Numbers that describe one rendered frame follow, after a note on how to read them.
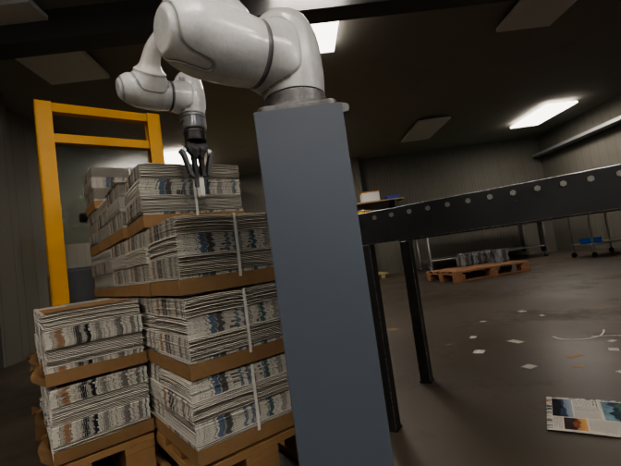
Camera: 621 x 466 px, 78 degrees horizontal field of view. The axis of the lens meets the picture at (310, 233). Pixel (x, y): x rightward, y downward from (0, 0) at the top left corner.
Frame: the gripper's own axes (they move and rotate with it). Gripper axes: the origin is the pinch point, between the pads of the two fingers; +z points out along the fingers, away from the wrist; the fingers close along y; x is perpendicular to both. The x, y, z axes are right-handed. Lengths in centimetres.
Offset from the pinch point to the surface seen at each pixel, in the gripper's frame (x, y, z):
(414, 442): 38, -48, 96
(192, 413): 21, 19, 67
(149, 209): -6.8, 16.4, 6.1
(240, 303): 21.7, 1.2, 40.6
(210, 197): -5.6, -5.5, 2.4
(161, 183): -6.9, 11.4, -3.0
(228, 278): 21.9, 4.1, 32.7
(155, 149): -147, -32, -62
